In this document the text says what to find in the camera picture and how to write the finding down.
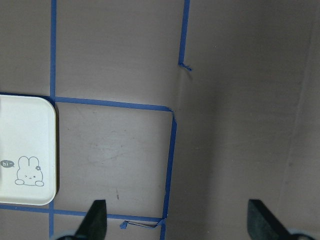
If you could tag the cream rabbit tray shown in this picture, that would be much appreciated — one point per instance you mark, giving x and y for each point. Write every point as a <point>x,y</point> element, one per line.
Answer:
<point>28,150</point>

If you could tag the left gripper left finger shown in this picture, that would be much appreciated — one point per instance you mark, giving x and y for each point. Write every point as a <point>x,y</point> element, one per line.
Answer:
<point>93,226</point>

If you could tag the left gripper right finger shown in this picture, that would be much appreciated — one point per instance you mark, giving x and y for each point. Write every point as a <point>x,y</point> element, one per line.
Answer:
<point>262,224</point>

